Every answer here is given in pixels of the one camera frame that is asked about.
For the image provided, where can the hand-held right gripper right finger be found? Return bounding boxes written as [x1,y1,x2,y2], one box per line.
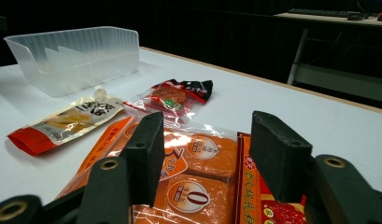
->
[248,110,315,203]

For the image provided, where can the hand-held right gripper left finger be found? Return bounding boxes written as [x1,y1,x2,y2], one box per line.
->
[121,111,165,208]

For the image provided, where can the red orange food packet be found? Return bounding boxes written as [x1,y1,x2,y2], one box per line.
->
[234,132,308,224]

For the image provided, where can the orange packet of cakes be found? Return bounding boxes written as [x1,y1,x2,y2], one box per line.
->
[56,115,239,224]

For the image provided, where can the small clear red snack packet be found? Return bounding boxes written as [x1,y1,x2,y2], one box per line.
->
[122,78,214,120]

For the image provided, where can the clear plastic storage container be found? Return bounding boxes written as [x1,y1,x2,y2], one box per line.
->
[4,26,141,98]

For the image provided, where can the white red spout pouch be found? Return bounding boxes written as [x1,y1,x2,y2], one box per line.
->
[7,85,126,157]

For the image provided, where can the grey metal stand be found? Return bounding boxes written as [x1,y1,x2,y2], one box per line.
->
[286,28,382,104]

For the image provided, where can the wooden desk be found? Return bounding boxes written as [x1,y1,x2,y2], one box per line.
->
[274,12,382,30]

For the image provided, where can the black keyboard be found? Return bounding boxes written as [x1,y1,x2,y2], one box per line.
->
[287,7,351,19]

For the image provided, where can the black computer mouse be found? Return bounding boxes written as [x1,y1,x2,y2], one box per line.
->
[347,11,366,21]

